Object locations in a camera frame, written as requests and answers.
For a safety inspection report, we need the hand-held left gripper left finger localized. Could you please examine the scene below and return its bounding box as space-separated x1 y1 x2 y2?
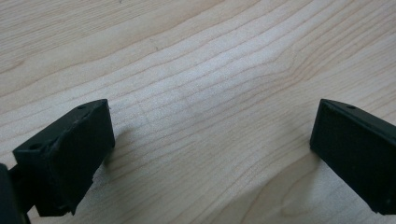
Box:
12 98 116 217

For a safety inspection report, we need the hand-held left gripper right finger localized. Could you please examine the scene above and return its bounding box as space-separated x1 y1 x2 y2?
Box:
309 98 396 216

